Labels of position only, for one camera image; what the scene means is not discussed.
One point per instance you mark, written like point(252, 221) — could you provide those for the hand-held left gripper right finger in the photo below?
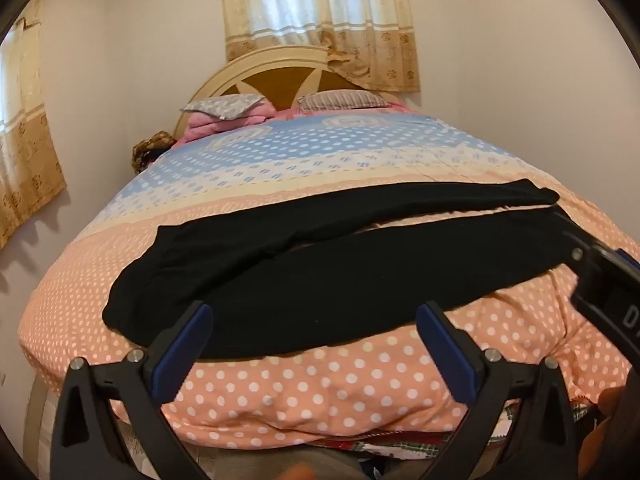
point(445, 345)

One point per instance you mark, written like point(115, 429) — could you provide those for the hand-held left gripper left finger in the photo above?
point(182, 350)

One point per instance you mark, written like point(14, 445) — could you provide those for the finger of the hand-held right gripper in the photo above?
point(570, 232)

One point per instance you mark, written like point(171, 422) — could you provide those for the black pants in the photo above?
point(350, 280)

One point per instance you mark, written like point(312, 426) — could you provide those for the person's right forearm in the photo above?
point(617, 425)

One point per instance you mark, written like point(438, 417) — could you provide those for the plaid cloth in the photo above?
point(400, 447)

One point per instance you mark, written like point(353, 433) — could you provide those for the polka dot blanket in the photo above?
point(325, 390)

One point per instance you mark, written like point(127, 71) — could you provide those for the folded pink blanket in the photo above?
point(205, 127)

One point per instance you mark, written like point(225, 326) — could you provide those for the grey patterned pillow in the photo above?
point(222, 105)

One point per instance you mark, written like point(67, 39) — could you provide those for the beige window curtain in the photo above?
point(320, 20)
point(27, 150)

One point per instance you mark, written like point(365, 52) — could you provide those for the striped pillow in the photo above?
point(340, 99)

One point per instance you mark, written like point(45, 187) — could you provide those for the cream wooden headboard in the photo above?
point(280, 77)

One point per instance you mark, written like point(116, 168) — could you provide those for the cream bed frame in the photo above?
point(37, 420)

